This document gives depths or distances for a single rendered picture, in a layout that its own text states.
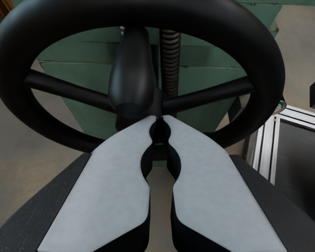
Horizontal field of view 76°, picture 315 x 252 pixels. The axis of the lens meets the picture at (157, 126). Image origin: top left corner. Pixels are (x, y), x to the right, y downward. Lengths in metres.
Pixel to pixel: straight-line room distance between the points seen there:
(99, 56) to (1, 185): 0.96
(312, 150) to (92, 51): 0.98
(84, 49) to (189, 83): 0.23
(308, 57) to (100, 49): 1.65
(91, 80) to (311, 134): 0.98
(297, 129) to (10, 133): 1.45
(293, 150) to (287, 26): 1.24
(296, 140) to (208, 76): 0.72
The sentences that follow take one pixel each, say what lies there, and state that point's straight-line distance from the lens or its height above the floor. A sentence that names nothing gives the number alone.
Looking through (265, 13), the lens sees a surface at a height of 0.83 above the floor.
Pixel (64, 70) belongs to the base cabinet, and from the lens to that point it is 0.48.
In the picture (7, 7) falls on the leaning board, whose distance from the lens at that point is 2.04.
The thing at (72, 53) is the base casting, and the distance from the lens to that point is 0.44.
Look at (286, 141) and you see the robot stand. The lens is 1.07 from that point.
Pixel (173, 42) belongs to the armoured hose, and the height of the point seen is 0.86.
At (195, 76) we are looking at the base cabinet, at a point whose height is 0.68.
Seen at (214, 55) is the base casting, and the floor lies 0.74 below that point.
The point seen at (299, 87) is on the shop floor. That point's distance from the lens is 1.63.
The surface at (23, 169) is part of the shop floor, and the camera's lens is 1.22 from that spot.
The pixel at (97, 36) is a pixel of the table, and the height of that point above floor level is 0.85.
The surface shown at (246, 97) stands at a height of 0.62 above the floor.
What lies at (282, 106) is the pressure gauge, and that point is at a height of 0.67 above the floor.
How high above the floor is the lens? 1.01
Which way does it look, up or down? 62 degrees down
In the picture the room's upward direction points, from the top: 4 degrees clockwise
